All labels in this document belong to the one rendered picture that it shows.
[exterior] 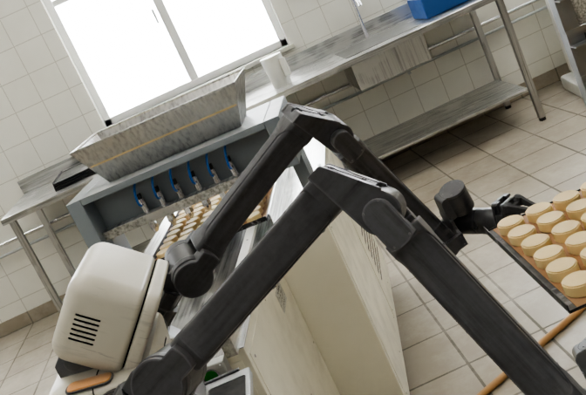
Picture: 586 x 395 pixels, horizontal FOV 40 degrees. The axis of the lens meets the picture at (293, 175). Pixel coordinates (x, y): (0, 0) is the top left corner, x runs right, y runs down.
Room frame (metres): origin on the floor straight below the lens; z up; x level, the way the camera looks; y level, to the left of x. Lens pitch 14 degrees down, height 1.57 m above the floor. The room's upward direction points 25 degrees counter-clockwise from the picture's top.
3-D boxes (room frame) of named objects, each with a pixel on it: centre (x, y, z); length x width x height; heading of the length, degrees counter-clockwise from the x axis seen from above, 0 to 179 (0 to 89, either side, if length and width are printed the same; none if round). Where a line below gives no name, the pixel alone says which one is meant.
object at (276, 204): (3.01, 0.02, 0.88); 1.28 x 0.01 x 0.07; 171
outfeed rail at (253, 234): (2.66, 0.14, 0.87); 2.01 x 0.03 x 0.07; 171
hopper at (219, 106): (2.58, 0.30, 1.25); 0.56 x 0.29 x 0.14; 81
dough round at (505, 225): (1.42, -0.33, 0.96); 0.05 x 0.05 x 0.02
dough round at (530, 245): (1.29, -0.33, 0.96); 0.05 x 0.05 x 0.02
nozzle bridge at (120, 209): (2.58, 0.30, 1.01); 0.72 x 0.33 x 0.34; 81
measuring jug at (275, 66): (5.15, -0.19, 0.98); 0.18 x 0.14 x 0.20; 41
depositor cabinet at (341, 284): (3.05, 0.22, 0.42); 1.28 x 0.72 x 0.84; 171
